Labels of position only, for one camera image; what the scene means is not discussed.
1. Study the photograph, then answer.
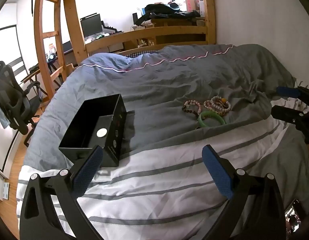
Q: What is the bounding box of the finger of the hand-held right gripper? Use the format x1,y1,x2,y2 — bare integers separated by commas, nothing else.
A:
276,86,309,105
271,105,309,145

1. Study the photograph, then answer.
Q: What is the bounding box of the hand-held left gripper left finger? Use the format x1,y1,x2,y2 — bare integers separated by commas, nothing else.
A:
19,145,105,240

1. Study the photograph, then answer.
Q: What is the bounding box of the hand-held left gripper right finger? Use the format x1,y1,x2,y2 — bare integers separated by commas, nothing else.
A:
202,144,287,240

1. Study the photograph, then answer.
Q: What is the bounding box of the black box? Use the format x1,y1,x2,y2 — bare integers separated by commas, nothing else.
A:
58,94,127,167

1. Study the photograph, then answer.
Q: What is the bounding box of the green jade bangle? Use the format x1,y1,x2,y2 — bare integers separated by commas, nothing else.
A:
198,110,227,128

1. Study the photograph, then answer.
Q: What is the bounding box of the white striped bed sheet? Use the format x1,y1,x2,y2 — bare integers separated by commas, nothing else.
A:
16,97,309,240

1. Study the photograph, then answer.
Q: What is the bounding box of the smartphone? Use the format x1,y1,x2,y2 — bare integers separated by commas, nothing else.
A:
285,199,307,233

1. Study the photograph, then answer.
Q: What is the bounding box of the white sliding door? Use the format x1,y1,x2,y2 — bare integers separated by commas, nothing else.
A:
0,25,30,174

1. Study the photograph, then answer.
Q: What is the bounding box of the grey duvet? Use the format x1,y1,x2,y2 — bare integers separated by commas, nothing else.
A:
24,44,296,170

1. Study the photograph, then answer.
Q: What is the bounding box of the black office chair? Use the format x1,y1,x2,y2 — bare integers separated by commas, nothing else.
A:
0,61,43,147

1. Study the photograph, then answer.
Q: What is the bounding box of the wooden desk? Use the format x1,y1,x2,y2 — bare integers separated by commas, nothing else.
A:
20,40,78,85

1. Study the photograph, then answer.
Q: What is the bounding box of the cardboard box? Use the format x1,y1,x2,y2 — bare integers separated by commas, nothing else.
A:
185,0,199,12

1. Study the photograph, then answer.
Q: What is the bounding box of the wooden ladder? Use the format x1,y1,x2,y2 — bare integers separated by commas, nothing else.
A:
33,0,68,103

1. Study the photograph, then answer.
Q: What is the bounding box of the pile of dark clothes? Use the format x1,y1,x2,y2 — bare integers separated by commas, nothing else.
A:
136,3,201,27

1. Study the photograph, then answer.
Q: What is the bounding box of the black computer monitor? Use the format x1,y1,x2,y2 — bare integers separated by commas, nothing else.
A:
80,13,103,37

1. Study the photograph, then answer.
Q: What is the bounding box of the white bead bracelet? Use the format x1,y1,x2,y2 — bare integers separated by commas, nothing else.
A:
210,96,231,117

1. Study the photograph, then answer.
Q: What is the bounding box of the pink and brown bead bracelet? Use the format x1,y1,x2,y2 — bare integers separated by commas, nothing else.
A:
182,100,202,117

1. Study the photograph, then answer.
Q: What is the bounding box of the wooden bed frame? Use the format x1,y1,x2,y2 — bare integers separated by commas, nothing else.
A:
61,0,217,64

